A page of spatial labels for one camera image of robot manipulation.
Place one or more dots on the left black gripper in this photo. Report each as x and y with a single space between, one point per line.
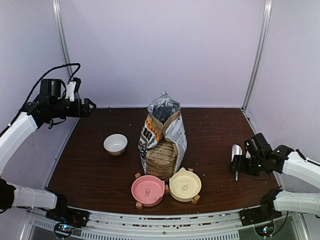
77 112

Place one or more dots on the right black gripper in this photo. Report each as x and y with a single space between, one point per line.
238 165

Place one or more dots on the silver metal scoop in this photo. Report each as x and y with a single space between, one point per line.
235 150

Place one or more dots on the brown pet food bag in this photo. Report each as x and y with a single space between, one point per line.
163 142

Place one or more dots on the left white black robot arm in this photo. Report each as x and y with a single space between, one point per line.
56 100

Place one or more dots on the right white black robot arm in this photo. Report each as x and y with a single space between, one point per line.
260 157

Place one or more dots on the cream cat-ear pet bowl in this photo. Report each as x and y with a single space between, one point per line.
184 185

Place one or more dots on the pink pet bowl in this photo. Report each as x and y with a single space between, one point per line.
148 190

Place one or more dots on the white ceramic bowl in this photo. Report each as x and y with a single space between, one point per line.
115 144

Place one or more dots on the wooden bowl stand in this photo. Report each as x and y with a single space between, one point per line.
166 191

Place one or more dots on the right circuit board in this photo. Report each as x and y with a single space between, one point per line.
264 230

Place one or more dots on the circuit board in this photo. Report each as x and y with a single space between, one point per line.
264 230
63 230

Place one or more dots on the left circuit board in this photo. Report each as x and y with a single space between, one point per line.
63 230

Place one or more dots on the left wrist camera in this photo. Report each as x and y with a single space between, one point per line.
72 88

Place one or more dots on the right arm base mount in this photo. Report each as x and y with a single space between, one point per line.
255 216

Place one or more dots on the front aluminium rail frame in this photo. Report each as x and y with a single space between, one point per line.
224 225

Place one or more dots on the left aluminium corner post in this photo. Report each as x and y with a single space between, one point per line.
60 29

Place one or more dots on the aluminium corner post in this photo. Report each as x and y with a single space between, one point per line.
263 35
60 29

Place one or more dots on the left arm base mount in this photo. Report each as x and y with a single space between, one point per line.
63 213

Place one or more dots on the right aluminium corner post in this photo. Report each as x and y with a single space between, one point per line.
263 35

